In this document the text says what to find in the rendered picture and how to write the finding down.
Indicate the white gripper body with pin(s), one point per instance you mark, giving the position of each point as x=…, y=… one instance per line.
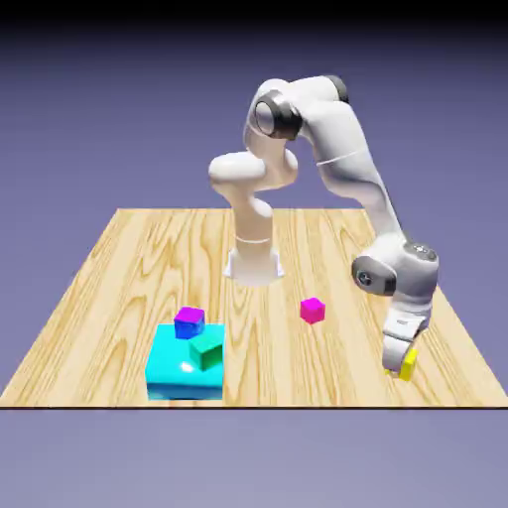
x=395, y=351

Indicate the small yellow cube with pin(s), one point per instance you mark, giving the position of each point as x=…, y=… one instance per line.
x=408, y=365

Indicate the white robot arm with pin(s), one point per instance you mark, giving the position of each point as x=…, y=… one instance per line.
x=341, y=151

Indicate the small magenta cube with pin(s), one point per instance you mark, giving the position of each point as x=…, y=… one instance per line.
x=312, y=310

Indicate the small green cube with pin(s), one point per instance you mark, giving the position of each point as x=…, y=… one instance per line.
x=205, y=351

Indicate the small blue cube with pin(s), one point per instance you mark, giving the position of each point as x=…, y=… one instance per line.
x=189, y=323

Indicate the large cyan box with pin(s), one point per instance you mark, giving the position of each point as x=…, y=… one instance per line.
x=174, y=371

